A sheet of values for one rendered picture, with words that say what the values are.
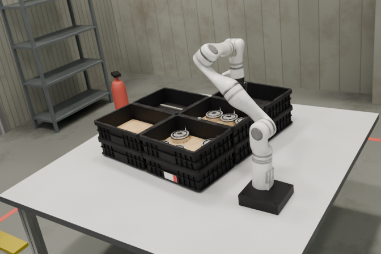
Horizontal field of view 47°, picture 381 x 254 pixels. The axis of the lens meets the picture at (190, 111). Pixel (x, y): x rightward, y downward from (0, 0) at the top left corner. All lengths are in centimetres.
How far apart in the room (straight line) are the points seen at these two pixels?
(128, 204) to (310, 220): 85
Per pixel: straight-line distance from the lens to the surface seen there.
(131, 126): 268
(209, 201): 210
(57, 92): 584
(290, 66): 523
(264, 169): 199
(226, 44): 215
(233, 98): 193
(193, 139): 238
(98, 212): 219
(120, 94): 449
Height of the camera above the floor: 189
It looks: 23 degrees down
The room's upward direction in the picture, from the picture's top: 8 degrees counter-clockwise
